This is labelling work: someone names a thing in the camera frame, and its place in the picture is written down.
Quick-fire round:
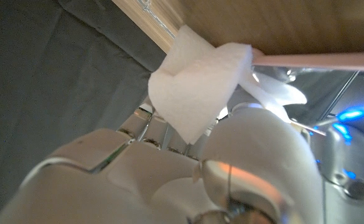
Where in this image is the black backdrop curtain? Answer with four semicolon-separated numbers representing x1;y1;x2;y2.
0;0;167;216

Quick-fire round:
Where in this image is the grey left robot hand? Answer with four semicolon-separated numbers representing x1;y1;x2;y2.
309;126;364;224

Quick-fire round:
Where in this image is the white paper towel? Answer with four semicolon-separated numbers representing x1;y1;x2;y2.
147;24;309;146

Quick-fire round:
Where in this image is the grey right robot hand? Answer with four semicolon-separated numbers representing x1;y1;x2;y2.
0;102;324;224

